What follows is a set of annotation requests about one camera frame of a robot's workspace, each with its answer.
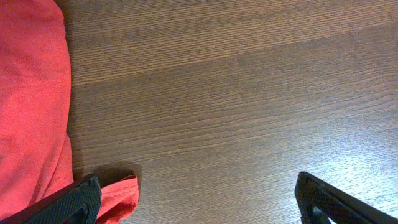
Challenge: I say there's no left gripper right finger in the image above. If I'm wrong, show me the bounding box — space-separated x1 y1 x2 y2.
295 172 397 224

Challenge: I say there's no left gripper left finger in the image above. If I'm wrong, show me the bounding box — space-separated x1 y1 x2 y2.
1 174 101 224

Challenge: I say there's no red printed t-shirt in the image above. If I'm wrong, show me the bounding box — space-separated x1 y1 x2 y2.
0 0 140 224

